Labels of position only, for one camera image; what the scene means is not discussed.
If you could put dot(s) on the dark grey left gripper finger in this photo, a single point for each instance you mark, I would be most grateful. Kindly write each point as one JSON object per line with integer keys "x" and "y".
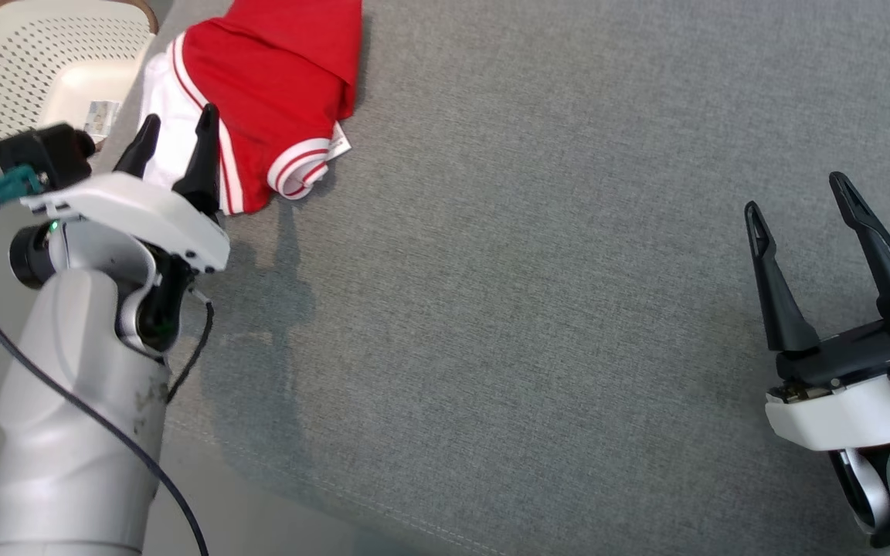
{"x": 204, "y": 166}
{"x": 140, "y": 150}

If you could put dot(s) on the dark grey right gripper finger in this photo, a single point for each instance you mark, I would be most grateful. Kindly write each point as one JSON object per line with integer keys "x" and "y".
{"x": 785, "y": 316}
{"x": 889, "y": 270}

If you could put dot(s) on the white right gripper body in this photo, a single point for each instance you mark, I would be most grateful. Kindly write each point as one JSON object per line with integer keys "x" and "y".
{"x": 839, "y": 409}

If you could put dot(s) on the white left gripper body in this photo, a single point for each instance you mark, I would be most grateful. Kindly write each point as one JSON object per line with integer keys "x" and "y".
{"x": 144, "y": 208}

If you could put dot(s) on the red and white basketball jersey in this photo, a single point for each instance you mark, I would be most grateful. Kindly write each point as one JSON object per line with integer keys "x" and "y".
{"x": 275, "y": 77}

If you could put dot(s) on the paper label sticker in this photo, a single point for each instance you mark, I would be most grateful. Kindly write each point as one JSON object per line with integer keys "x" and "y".
{"x": 103, "y": 120}

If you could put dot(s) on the cream perforated laundry basket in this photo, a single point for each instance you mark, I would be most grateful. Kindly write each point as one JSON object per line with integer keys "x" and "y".
{"x": 43, "y": 54}

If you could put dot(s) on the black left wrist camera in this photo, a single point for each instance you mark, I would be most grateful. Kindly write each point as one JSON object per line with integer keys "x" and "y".
{"x": 43, "y": 150}

